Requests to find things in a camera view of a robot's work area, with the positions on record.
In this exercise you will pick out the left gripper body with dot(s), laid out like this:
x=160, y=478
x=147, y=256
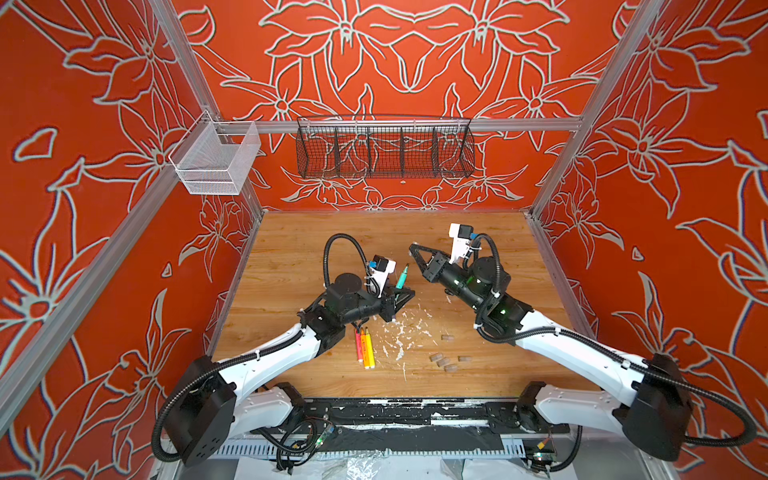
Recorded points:
x=387, y=300

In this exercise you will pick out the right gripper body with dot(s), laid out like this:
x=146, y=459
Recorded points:
x=435, y=267

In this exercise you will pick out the green pen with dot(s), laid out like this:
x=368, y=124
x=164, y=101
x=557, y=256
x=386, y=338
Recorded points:
x=402, y=277

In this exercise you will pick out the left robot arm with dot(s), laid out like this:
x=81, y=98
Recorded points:
x=214, y=401

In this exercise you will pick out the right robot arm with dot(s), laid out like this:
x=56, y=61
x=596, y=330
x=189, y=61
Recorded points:
x=646, y=401

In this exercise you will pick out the orange pen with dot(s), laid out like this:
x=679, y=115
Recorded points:
x=363, y=344

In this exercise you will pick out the red pen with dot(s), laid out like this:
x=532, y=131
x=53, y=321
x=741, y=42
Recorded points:
x=358, y=345

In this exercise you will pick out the yellow pen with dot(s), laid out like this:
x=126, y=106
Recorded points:
x=371, y=363

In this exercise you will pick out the clear plastic bin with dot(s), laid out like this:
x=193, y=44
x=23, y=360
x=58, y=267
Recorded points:
x=208, y=162

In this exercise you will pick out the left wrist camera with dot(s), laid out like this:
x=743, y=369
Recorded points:
x=380, y=270

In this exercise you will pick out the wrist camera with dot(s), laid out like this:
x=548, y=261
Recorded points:
x=462, y=236
x=380, y=270

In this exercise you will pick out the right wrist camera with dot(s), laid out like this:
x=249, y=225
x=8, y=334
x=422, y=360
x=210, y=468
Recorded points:
x=462, y=236

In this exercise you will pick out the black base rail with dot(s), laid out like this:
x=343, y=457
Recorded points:
x=499, y=415

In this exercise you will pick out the black wire basket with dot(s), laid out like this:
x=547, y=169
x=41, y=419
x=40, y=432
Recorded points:
x=362, y=147

